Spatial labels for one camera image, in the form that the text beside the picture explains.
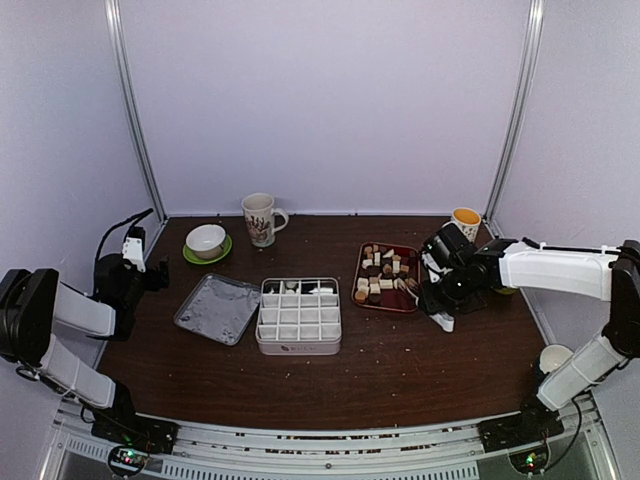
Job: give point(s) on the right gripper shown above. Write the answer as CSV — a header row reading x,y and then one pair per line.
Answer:
x,y
431,304

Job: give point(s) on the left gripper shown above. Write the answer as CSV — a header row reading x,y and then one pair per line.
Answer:
x,y
154,282

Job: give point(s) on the white handled tongs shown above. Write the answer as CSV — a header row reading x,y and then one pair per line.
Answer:
x,y
445,322

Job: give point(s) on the bunny tin lid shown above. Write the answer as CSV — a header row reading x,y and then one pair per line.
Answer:
x,y
219,308

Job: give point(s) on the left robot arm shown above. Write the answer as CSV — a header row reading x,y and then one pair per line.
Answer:
x,y
32,303

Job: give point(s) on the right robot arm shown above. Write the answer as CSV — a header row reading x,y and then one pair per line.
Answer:
x,y
610,274

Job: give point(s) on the red chocolate tray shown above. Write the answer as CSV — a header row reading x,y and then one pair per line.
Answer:
x,y
383,275

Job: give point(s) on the green small bowl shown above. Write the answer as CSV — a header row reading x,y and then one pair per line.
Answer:
x,y
506,290

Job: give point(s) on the yellow inside floral mug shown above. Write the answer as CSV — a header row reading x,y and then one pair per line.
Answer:
x,y
468,221

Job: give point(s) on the green saucer plate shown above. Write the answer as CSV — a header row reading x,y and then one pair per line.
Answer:
x,y
191,257

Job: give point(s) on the white ceramic bowl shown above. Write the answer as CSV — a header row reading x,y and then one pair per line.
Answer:
x,y
206,241

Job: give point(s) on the white cup near base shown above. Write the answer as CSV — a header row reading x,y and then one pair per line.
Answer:
x,y
552,357

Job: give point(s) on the seashell coral mug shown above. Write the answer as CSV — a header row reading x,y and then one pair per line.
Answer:
x,y
263,219

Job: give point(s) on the tin box with dividers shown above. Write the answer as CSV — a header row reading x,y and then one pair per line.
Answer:
x,y
299,317

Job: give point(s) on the front aluminium rail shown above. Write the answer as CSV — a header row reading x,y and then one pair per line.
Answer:
x,y
453,450

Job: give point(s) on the left aluminium frame post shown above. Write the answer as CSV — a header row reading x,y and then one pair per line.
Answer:
x,y
116,32

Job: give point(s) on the aluminium frame post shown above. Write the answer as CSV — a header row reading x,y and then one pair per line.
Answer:
x,y
116,32
528,64

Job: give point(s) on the right aluminium frame post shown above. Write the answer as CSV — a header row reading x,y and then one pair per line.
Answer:
x,y
528,64

